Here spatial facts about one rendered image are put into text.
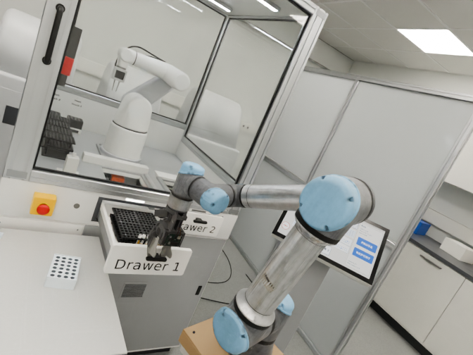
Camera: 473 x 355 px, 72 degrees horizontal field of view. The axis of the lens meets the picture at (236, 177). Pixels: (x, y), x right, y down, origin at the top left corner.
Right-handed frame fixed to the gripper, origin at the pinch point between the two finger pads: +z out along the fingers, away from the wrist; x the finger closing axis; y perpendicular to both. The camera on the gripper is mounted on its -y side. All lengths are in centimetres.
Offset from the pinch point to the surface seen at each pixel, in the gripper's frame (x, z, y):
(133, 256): -6.8, 1.5, -1.3
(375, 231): 108, -26, 5
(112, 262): -12.9, 4.4, -1.3
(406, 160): 167, -65, -33
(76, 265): -21.5, 11.1, -8.3
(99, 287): -14.0, 14.6, -1.5
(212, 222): 40, 1, -33
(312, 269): 91, 6, -5
